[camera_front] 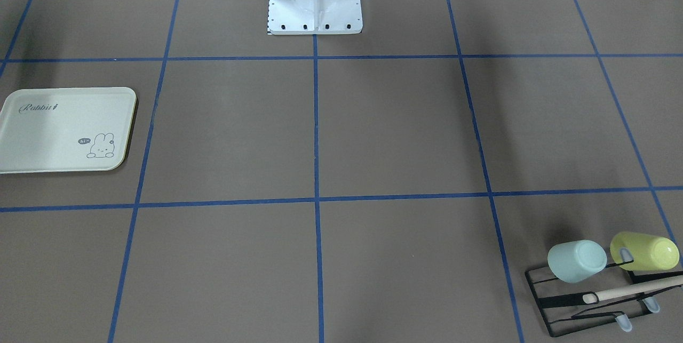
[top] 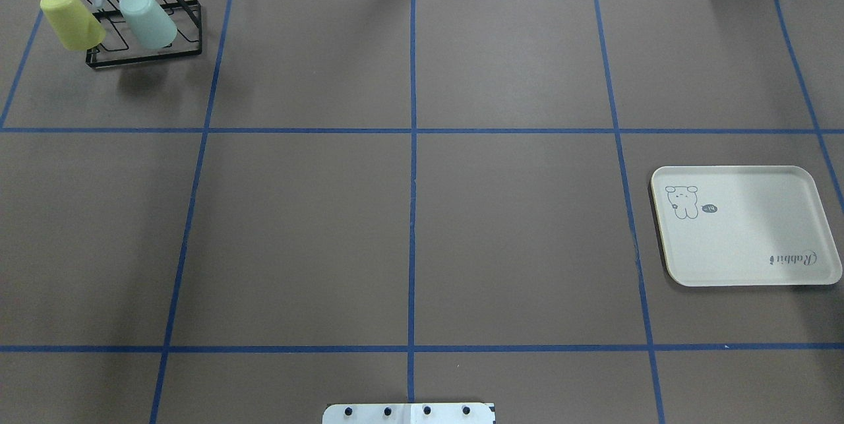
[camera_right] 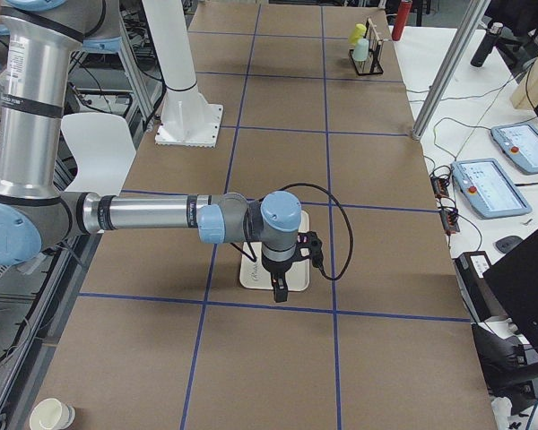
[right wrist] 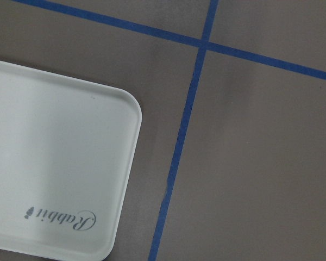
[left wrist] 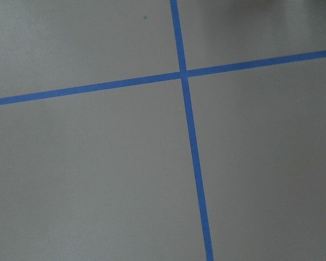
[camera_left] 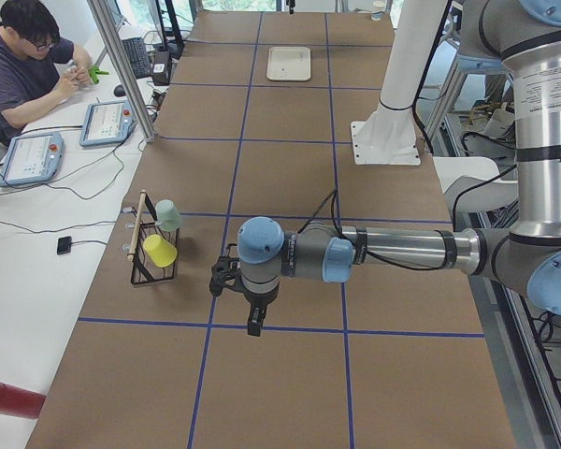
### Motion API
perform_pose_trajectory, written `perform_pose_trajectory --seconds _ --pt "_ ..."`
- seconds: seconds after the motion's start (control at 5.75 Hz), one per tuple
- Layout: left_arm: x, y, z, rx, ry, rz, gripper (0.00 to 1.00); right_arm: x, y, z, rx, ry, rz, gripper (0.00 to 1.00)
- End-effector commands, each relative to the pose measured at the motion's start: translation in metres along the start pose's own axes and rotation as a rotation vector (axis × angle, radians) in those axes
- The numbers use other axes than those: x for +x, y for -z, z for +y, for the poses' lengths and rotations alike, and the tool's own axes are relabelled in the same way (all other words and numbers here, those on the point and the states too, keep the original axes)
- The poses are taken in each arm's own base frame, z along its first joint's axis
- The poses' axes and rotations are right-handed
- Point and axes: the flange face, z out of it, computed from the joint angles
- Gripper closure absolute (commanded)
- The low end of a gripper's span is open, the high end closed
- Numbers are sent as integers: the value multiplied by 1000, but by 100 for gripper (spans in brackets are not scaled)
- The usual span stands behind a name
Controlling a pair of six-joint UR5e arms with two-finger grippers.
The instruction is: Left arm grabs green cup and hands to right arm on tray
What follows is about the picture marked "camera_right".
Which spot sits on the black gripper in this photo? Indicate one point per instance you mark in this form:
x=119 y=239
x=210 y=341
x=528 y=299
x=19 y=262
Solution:
x=276 y=270

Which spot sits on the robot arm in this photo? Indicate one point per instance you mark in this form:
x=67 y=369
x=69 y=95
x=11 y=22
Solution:
x=34 y=215

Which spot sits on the paper cup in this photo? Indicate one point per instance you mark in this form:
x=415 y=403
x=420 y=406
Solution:
x=51 y=414

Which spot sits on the yellow cup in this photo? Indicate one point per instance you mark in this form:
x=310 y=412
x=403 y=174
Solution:
x=358 y=32

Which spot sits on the white chair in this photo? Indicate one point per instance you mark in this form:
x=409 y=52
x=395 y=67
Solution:
x=103 y=150

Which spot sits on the black computer mouse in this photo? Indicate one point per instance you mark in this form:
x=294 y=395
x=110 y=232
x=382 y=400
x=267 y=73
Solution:
x=508 y=243

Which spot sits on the near teach pendant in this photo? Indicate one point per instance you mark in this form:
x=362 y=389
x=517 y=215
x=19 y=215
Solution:
x=488 y=189

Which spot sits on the teach pendant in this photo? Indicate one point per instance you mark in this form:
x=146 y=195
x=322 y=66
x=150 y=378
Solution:
x=520 y=144
x=488 y=189

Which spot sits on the far teach pendant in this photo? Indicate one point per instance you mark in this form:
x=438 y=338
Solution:
x=520 y=144

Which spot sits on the red bottle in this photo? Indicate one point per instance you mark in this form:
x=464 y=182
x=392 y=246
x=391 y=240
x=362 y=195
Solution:
x=401 y=19

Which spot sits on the black bottle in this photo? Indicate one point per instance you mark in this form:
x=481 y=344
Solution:
x=488 y=42

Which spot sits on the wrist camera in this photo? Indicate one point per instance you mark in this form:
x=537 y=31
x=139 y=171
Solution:
x=313 y=245

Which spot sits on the black wire cup rack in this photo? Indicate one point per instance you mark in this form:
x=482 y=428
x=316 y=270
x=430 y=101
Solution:
x=373 y=65

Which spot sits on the aluminium frame post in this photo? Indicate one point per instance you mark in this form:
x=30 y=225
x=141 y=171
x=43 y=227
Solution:
x=457 y=47

